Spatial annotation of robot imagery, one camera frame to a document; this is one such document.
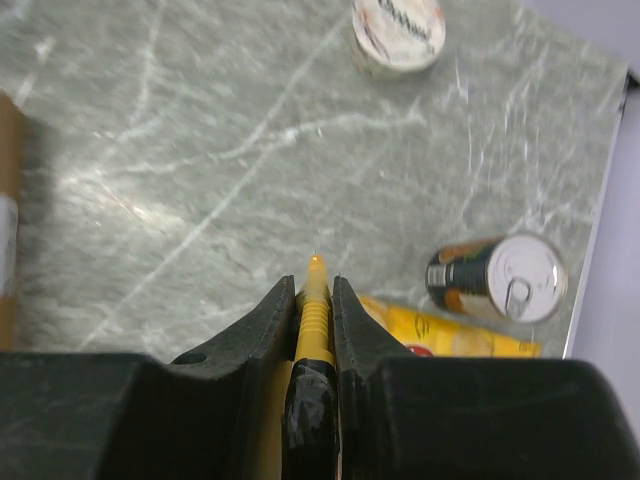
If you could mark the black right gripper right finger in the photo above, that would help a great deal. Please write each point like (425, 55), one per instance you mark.
(409, 417)

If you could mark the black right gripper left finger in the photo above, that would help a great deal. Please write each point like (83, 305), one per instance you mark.
(212, 413)

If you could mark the yellow utility knife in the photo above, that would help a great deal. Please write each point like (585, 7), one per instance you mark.
(310, 422)

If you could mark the brown cardboard express box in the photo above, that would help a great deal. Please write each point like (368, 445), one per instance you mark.
(12, 136)

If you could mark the yellow Lays chips bag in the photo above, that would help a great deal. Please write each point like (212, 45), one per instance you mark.
(428, 335)

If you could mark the orange labelled tin can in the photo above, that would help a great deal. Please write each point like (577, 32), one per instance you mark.
(520, 278)

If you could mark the white yogurt tub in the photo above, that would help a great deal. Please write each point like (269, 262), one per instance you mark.
(393, 38)

